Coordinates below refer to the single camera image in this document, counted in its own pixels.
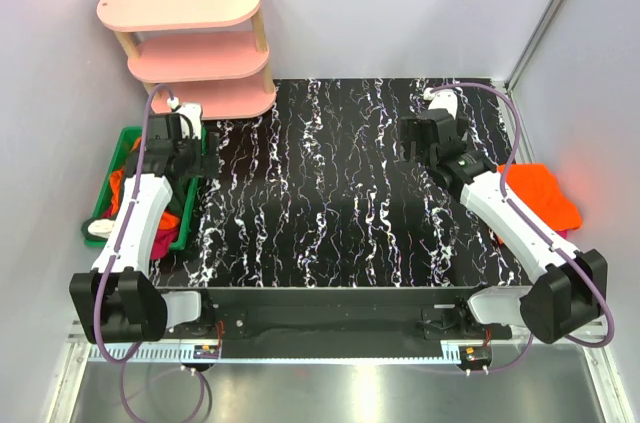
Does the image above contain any pink three-tier wooden shelf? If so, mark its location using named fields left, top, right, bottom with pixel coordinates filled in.
left=96, top=0, right=276, bottom=120

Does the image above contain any magenta folded t-shirt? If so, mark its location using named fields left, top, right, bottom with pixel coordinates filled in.
left=549, top=229, right=569, bottom=239

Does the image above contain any magenta t-shirt in bin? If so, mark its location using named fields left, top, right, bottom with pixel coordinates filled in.
left=150, top=227, right=179, bottom=260

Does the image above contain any orange t-shirt in bin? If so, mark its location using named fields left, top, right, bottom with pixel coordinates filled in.
left=103, top=167, right=180, bottom=231

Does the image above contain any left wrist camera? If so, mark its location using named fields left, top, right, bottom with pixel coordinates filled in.
left=167, top=97, right=203, bottom=140

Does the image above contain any orange folded t-shirt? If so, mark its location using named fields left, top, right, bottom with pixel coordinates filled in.
left=507, top=163, right=582, bottom=232

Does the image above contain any green plastic bin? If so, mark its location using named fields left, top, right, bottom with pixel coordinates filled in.
left=81, top=126, right=200, bottom=251

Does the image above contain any aluminium corner frame post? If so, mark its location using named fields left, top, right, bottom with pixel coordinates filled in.
left=504, top=0, right=568, bottom=93

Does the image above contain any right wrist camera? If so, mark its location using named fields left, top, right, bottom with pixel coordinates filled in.
left=423, top=87, right=459, bottom=119

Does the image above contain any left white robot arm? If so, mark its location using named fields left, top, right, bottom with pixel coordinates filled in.
left=69, top=103, right=218, bottom=344

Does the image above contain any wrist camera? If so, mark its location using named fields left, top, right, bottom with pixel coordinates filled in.
left=423, top=87, right=459, bottom=119
left=167, top=97, right=203, bottom=140

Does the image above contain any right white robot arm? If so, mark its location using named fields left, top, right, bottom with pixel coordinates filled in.
left=399, top=109, right=612, bottom=344

